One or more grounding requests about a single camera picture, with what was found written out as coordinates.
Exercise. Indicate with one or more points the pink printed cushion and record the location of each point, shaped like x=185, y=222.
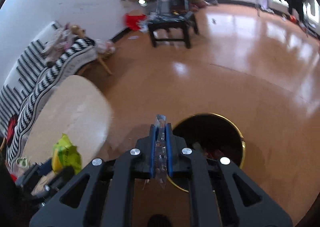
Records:
x=56, y=43

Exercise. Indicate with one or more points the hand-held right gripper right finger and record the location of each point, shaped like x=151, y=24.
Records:
x=168, y=147

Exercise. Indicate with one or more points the red cushion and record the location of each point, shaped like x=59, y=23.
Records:
x=12, y=128

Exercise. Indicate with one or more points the black white striped sofa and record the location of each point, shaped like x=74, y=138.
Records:
x=37, y=77

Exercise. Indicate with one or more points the beige plush toy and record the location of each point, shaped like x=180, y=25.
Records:
x=75, y=29

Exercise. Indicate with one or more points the clear plastic wrapper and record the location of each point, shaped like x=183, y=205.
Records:
x=160, y=147

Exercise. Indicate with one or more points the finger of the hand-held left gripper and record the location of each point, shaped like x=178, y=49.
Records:
x=65, y=174
x=46, y=167

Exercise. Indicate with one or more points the black bin with gold rim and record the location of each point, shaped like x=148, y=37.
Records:
x=212, y=134

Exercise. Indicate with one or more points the wooden frame sofa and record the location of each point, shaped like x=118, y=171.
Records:
x=105, y=63

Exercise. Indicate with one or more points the red bag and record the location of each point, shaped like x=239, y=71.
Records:
x=135, y=20

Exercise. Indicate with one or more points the black side table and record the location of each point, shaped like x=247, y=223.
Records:
x=172, y=25

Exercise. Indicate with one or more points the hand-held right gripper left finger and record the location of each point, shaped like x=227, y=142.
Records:
x=154, y=147

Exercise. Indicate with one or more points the yellow green snack packet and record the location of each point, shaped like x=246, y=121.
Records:
x=66, y=154

